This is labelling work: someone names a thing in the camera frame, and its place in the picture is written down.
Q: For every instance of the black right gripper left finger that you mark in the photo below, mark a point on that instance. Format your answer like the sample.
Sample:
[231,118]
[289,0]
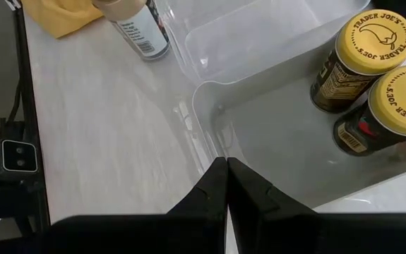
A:
[188,229]

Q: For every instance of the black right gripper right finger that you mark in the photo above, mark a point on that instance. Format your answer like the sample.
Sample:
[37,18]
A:
[266,225]

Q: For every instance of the yellow-lid dark spice jar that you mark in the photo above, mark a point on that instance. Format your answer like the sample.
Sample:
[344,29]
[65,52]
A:
[374,42]
[400,102]

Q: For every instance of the tan-lid white-label spice jar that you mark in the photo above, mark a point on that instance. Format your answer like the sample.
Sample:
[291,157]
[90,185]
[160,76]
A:
[142,26]

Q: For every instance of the white plastic bin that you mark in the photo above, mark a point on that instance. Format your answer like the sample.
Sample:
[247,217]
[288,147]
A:
[276,141]

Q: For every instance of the clear plastic bin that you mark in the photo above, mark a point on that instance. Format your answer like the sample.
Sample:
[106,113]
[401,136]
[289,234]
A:
[245,39]

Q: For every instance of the yellow cloth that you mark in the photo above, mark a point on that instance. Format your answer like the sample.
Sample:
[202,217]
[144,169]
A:
[56,16]

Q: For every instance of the small grey camera box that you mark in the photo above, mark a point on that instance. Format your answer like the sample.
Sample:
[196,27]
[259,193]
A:
[15,158]

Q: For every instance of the black table frame rail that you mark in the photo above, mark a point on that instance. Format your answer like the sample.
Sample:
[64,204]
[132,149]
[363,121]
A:
[29,106]

